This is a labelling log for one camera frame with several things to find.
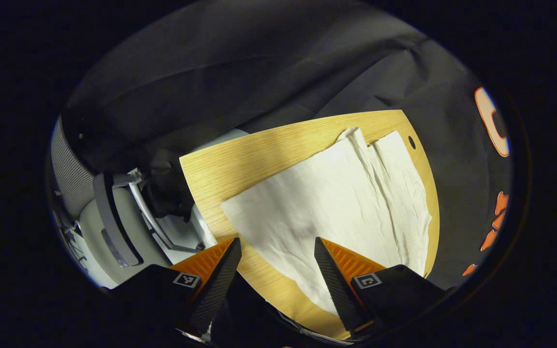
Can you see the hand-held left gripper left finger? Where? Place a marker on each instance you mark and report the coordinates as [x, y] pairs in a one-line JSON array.
[[218, 295]]

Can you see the grey office chair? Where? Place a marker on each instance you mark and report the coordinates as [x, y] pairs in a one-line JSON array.
[[114, 227]]

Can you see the white jeans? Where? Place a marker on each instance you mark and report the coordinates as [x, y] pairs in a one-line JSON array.
[[327, 208]]

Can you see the black backdrop cloth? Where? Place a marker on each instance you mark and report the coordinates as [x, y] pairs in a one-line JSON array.
[[259, 72]]

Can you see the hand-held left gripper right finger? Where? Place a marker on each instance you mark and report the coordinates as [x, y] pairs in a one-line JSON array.
[[339, 295]]

